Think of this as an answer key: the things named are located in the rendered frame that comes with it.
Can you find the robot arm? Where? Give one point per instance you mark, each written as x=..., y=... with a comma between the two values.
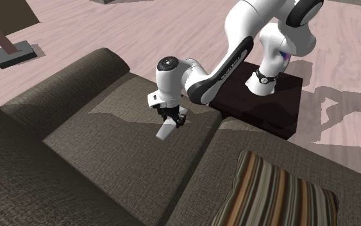
x=236, y=37

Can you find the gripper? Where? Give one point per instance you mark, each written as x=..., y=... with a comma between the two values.
x=168, y=111

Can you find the dark robot stand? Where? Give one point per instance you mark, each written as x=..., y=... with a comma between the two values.
x=261, y=103

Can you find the striped cushion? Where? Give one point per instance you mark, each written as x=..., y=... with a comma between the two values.
x=270, y=194

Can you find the brown fabric sofa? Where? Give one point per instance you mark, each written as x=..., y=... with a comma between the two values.
x=111, y=156

